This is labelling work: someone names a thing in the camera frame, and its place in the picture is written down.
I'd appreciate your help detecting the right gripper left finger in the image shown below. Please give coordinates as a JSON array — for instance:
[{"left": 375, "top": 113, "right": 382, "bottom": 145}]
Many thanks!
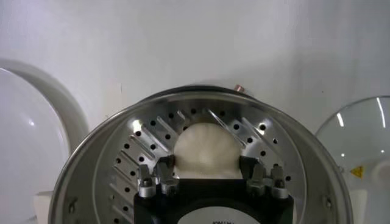
[{"left": 137, "top": 155, "right": 180, "bottom": 198}]

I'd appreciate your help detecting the glass lid white handle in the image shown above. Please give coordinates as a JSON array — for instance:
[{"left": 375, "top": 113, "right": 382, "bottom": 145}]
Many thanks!
[{"left": 315, "top": 96, "right": 390, "bottom": 224}]

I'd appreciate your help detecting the stainless steel steamer basket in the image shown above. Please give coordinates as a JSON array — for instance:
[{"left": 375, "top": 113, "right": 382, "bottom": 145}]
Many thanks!
[{"left": 48, "top": 85, "right": 354, "bottom": 224}]

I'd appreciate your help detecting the white round plate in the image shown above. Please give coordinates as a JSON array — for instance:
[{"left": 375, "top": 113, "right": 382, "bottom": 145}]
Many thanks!
[{"left": 0, "top": 59, "right": 90, "bottom": 224}]

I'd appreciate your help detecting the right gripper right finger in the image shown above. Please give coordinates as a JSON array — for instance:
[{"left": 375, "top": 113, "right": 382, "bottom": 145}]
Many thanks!
[{"left": 239, "top": 155, "right": 289, "bottom": 199}]

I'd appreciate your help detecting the white steamed baozi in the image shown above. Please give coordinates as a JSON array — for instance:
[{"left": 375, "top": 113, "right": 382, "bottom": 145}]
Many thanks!
[{"left": 172, "top": 121, "right": 244, "bottom": 180}]

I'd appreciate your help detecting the white electric cooker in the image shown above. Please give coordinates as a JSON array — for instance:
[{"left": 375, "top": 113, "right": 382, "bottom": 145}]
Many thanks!
[{"left": 33, "top": 83, "right": 257, "bottom": 224}]

